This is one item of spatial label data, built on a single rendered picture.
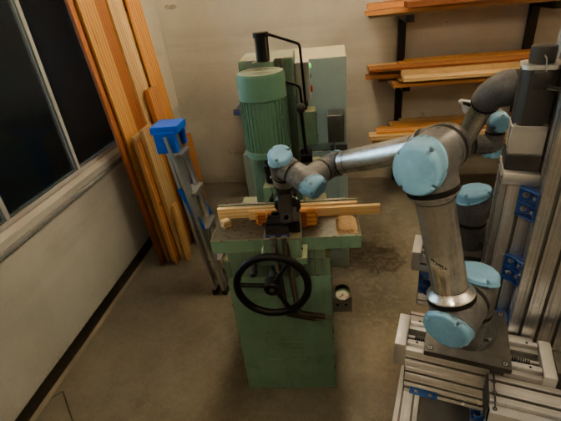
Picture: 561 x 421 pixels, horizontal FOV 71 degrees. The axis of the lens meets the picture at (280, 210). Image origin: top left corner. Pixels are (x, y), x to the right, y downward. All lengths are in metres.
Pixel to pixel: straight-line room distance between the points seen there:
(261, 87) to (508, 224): 0.89
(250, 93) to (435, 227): 0.79
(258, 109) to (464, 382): 1.09
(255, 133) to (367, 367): 1.37
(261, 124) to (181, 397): 1.46
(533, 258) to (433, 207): 0.47
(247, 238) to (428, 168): 0.90
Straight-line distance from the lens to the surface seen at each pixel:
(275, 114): 1.45
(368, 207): 1.68
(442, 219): 0.95
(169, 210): 2.97
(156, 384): 2.38
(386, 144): 1.11
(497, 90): 1.47
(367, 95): 3.84
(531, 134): 1.25
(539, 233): 1.29
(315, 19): 3.73
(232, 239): 1.60
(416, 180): 0.89
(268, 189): 1.58
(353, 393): 2.16
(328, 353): 1.99
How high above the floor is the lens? 1.75
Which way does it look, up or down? 29 degrees down
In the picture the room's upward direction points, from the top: 6 degrees counter-clockwise
